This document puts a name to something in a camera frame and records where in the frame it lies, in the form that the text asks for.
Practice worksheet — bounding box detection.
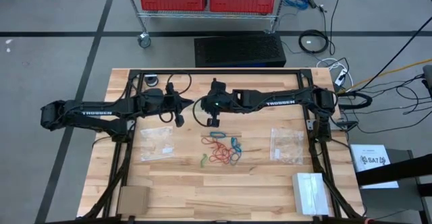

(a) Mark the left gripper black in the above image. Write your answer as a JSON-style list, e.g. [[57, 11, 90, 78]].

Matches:
[[164, 82, 194, 128]]

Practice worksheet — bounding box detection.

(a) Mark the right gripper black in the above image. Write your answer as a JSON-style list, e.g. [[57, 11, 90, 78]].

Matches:
[[201, 78, 237, 127]]

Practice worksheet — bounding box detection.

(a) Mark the white tape roll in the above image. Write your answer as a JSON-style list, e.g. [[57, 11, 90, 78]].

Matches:
[[144, 74, 160, 88]]

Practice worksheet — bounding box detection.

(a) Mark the black perforated box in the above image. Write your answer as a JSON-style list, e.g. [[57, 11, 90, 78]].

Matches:
[[194, 31, 287, 69]]

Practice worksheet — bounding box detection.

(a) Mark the brown cardboard box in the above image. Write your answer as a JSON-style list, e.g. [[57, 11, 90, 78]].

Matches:
[[116, 185, 151, 217]]

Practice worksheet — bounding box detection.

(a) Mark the white box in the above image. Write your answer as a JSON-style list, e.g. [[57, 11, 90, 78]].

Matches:
[[292, 172, 331, 217]]

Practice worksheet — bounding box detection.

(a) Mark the white power strip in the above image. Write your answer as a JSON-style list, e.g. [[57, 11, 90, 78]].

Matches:
[[333, 67, 348, 87]]

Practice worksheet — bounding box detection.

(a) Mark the white printed manual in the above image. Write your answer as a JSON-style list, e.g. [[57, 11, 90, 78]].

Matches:
[[349, 143, 400, 190]]

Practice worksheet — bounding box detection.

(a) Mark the black metal beam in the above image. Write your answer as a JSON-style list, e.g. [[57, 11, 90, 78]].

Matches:
[[356, 153, 432, 187]]

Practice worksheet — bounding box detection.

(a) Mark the grey cabinet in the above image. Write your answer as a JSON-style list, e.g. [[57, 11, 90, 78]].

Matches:
[[357, 148, 432, 224]]

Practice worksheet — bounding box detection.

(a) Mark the grey device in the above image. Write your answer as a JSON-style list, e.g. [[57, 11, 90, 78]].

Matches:
[[421, 64, 432, 99]]

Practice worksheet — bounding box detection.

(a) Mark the black metal table frame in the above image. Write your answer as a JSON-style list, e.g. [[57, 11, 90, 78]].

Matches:
[[79, 67, 367, 224]]

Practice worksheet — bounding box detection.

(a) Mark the chrome wire shelf rack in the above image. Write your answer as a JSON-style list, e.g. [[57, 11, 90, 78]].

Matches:
[[121, 0, 291, 49]]

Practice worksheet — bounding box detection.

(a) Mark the black cable coil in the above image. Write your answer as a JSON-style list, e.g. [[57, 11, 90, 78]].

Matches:
[[298, 28, 330, 55]]

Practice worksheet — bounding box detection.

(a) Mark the white power cable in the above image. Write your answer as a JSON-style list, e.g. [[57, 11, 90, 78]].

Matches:
[[315, 57, 354, 90]]

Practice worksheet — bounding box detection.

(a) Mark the thin black floor cable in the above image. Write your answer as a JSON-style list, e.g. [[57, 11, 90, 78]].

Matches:
[[329, 0, 348, 56]]

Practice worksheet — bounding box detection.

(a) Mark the thick black cable conduit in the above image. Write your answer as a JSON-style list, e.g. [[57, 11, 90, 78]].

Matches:
[[337, 91, 373, 111]]

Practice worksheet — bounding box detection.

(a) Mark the curved black floor cable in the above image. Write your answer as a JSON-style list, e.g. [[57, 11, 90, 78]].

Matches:
[[356, 110, 432, 134]]

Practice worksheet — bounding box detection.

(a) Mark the yellow floor cable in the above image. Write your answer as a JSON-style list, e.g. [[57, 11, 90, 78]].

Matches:
[[337, 57, 432, 94]]

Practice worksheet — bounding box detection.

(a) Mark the long straight black cable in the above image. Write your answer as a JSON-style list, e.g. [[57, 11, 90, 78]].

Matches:
[[354, 24, 432, 92]]

